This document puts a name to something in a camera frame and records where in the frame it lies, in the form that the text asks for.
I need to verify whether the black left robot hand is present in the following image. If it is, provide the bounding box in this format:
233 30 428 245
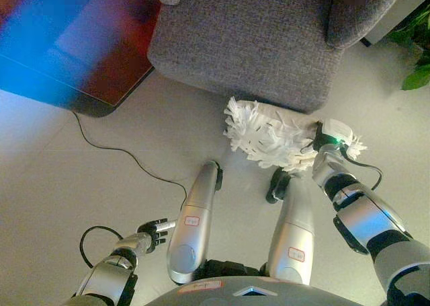
136 218 177 255

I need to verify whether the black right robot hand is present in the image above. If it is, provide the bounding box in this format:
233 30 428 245
312 118 355 151

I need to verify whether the white fringed pillow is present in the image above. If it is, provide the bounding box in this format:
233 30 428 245
223 96 368 176

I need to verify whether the silver left robot leg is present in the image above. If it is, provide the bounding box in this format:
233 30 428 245
167 160 221 285

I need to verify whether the silver robot leg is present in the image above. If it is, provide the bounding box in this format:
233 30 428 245
267 178 315 286
167 160 221 285

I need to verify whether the black right robot foot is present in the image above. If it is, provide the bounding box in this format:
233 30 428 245
265 169 293 204

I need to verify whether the black robot foot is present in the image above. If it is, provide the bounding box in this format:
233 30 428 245
265 169 293 204
214 163 224 191

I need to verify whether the black left robot foot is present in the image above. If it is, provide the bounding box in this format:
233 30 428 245
214 163 224 191

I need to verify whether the green leafy plant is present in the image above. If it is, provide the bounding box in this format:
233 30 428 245
386 3 430 91

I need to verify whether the silver right robot leg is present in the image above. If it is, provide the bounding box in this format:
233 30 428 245
267 178 315 286

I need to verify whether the grey fabric armchair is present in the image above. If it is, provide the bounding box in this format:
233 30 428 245
146 0 409 114

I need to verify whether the grey robot torso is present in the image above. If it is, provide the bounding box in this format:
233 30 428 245
144 258 387 306

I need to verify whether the glossy brown wooden cabinet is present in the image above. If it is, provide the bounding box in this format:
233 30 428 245
0 0 162 118

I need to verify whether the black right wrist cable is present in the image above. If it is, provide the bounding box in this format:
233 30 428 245
300 144 384 192

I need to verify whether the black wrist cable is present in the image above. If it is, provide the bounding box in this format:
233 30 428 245
300 144 384 192
79 225 125 269

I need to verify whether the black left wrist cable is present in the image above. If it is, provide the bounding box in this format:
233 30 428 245
79 225 125 269

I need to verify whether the thin black floor cable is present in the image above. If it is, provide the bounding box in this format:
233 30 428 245
72 110 188 216

